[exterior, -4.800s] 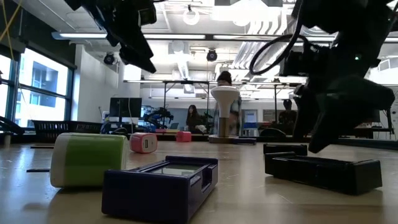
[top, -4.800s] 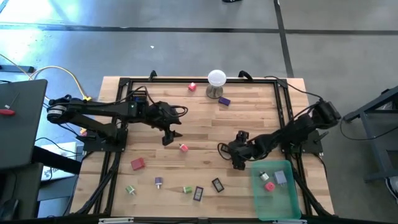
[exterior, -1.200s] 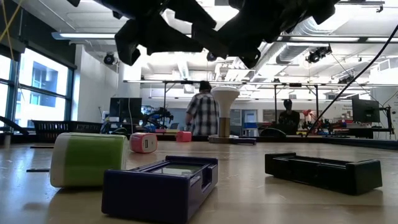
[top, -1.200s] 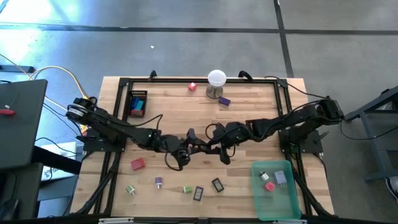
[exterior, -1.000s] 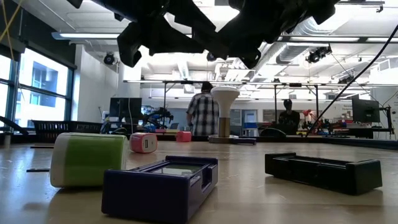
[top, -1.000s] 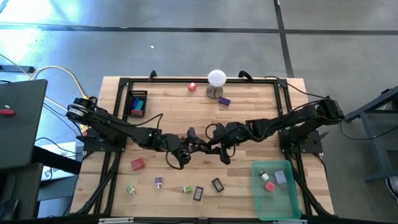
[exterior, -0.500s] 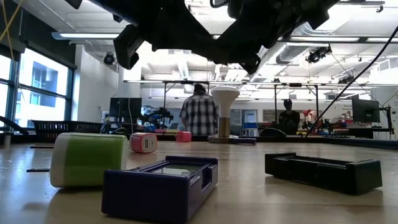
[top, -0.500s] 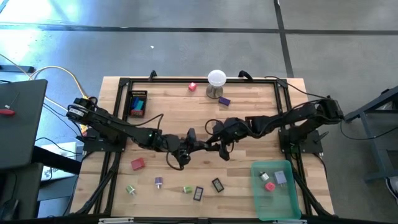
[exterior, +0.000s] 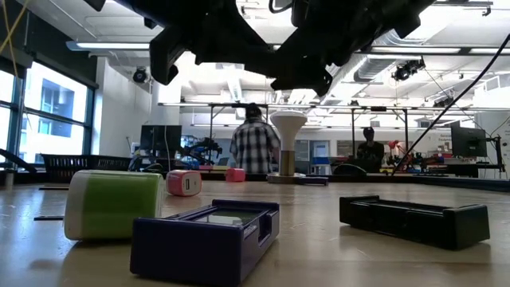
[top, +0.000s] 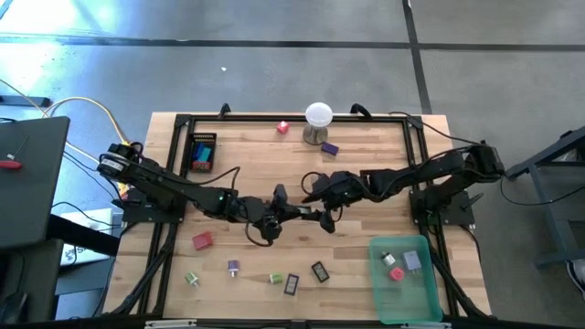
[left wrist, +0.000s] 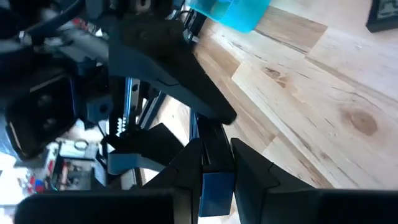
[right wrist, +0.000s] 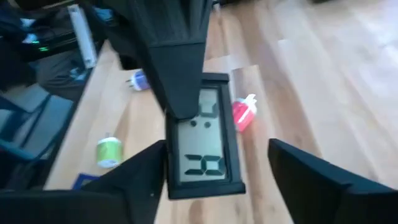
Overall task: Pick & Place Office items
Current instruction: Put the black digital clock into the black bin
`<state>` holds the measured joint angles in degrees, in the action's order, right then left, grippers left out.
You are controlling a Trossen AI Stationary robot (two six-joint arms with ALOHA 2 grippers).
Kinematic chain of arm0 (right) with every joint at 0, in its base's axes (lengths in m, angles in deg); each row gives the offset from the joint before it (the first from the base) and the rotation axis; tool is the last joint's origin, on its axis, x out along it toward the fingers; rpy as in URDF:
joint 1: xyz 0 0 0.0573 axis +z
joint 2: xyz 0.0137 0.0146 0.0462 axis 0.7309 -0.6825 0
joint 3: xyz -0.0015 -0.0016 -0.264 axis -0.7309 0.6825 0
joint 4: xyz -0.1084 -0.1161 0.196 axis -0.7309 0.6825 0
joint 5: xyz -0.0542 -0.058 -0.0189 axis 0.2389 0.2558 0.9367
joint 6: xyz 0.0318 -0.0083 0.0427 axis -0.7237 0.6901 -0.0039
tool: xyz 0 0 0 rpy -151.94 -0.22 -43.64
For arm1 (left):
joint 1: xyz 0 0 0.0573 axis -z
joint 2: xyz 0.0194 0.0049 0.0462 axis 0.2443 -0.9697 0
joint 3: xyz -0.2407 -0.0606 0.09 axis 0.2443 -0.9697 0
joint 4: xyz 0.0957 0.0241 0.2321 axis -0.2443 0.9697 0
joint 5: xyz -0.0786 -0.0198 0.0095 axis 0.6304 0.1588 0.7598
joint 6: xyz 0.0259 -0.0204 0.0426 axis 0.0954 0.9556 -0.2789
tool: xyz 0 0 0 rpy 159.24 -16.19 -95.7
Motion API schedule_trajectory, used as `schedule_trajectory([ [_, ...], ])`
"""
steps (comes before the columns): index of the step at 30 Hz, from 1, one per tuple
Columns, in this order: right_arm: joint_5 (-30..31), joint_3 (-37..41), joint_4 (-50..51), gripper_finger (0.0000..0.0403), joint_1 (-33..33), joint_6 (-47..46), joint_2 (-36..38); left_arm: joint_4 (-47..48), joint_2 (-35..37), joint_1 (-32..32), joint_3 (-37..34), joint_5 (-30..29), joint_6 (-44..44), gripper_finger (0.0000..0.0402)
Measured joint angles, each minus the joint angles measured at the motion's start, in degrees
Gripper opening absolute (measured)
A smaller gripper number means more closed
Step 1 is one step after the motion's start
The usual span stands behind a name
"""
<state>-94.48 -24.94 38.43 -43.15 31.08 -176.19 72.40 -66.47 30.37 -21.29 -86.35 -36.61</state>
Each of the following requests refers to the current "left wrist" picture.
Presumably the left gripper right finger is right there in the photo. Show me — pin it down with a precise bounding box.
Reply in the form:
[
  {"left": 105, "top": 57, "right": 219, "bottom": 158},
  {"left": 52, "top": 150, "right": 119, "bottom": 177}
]
[{"left": 230, "top": 138, "right": 398, "bottom": 224}]

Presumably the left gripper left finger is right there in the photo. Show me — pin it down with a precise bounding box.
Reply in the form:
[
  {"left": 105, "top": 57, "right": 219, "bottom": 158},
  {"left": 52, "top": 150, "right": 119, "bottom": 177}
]
[{"left": 13, "top": 138, "right": 204, "bottom": 224}]

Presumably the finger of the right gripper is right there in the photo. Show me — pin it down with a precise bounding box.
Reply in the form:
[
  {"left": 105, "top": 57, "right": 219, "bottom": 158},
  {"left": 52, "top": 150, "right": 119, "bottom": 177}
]
[
  {"left": 106, "top": 122, "right": 185, "bottom": 175},
  {"left": 108, "top": 14, "right": 238, "bottom": 126}
]

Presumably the black digital clock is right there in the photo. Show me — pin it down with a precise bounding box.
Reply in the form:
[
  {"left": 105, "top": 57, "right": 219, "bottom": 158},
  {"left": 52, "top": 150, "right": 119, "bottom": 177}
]
[{"left": 366, "top": 0, "right": 398, "bottom": 34}]

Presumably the green transparent tray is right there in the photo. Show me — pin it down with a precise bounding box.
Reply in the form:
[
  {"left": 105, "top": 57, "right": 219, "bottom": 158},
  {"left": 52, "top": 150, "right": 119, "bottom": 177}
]
[{"left": 185, "top": 0, "right": 272, "bottom": 34}]

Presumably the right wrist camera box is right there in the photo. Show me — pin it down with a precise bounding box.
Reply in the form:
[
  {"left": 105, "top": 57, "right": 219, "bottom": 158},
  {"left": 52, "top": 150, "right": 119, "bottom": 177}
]
[{"left": 4, "top": 76, "right": 80, "bottom": 161}]

